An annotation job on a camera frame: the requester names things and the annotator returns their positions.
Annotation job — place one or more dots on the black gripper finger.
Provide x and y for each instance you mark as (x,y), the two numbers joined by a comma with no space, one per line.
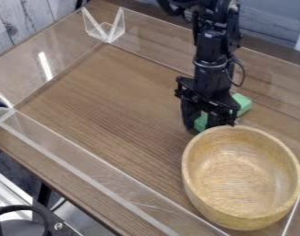
(190,113)
(218,119)

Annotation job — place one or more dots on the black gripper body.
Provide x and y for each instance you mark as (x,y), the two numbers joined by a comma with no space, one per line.
(209,85)

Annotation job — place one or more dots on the green rectangular block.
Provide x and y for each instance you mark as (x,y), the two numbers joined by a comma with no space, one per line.
(242,106)

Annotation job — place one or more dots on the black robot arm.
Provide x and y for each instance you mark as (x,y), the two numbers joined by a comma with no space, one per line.
(214,26)

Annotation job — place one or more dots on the brown wooden bowl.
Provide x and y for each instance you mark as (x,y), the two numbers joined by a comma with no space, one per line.
(239,177)

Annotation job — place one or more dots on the black table leg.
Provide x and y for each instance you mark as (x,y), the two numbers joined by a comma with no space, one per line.
(44,194)

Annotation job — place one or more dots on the clear acrylic corner bracket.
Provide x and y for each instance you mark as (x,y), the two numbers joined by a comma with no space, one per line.
(104,32)

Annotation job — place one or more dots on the clear acrylic front wall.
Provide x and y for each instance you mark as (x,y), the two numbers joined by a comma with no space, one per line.
(126,206)

